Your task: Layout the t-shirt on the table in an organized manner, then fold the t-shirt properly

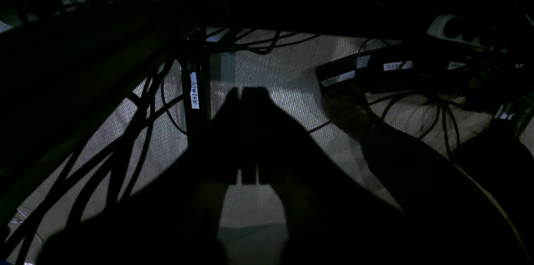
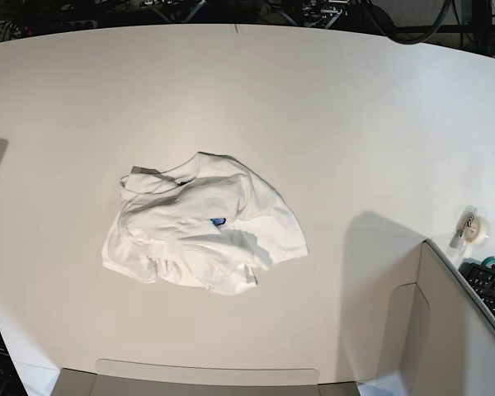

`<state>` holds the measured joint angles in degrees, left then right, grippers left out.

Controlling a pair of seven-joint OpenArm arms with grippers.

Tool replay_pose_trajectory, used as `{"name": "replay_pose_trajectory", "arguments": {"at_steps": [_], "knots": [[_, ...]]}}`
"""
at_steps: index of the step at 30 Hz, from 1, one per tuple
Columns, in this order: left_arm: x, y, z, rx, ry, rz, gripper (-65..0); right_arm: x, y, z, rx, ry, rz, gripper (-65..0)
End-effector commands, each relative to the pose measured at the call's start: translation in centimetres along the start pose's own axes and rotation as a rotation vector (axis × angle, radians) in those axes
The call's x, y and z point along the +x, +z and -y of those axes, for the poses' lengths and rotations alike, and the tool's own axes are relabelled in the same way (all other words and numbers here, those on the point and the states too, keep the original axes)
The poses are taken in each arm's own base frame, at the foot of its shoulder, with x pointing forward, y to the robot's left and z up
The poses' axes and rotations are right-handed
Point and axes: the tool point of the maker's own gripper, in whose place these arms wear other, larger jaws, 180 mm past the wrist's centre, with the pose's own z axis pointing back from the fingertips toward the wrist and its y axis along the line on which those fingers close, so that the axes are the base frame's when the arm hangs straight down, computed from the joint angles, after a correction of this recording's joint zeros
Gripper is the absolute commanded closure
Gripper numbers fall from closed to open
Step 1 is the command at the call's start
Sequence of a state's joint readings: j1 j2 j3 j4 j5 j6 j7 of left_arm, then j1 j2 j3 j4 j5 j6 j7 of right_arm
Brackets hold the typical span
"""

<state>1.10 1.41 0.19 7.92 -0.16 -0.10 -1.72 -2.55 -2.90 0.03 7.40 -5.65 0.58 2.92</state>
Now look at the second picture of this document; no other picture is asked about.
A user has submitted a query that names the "grey cardboard box right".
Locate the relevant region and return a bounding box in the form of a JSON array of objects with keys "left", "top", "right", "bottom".
[{"left": 357, "top": 241, "right": 495, "bottom": 395}]

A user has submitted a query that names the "green tape roll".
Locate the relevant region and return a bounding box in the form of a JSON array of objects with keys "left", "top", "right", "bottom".
[{"left": 481, "top": 257, "right": 495, "bottom": 271}]

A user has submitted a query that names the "black computer keyboard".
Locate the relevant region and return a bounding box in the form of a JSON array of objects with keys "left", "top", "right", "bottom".
[{"left": 460, "top": 261, "right": 495, "bottom": 317}]

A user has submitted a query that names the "clear tape dispenser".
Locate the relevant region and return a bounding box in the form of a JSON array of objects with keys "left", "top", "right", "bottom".
[{"left": 449, "top": 205, "right": 490, "bottom": 258}]

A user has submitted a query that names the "white printed t-shirt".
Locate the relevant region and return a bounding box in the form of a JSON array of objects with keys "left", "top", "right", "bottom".
[{"left": 101, "top": 152, "right": 309, "bottom": 295}]

